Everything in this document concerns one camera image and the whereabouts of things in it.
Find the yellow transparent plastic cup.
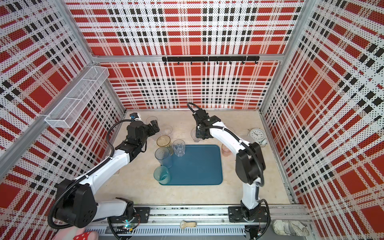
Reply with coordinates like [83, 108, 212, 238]
[157, 135, 173, 151]

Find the clear faceted cup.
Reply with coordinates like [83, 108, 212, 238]
[172, 139, 186, 157]
[191, 128, 201, 143]

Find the blue frosted plastic cup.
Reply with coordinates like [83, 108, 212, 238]
[155, 147, 173, 169]

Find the green textured plastic cup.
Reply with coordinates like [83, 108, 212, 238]
[154, 166, 171, 185]

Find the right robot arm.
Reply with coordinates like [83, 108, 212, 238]
[187, 102, 266, 222]

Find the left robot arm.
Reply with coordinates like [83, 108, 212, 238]
[47, 119, 160, 230]

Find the teal plastic tray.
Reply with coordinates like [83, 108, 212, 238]
[165, 145, 223, 186]

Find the clear cup back left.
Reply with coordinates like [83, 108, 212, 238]
[146, 116, 158, 124]

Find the clear cup beside frosted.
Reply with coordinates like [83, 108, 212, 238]
[160, 125, 173, 136]

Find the pink transparent plastic cup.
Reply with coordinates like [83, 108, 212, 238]
[221, 144, 232, 157]

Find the white analog alarm clock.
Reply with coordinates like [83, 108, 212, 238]
[249, 128, 268, 147]

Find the small beige wooden object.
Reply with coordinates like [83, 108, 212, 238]
[180, 221, 197, 229]

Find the pink plush toy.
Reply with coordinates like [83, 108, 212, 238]
[53, 227, 99, 240]

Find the white crumpled cloth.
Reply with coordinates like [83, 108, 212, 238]
[272, 220, 310, 237]

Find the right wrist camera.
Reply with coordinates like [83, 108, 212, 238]
[193, 109, 209, 126]

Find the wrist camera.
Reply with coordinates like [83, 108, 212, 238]
[129, 113, 142, 121]
[193, 109, 209, 126]

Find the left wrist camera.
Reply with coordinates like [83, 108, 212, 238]
[129, 113, 142, 121]

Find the black hook rail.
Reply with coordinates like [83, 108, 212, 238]
[162, 56, 260, 64]

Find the white wire mesh basket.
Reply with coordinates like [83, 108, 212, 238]
[45, 66, 109, 129]

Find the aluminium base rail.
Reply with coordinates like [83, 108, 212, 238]
[64, 204, 314, 238]

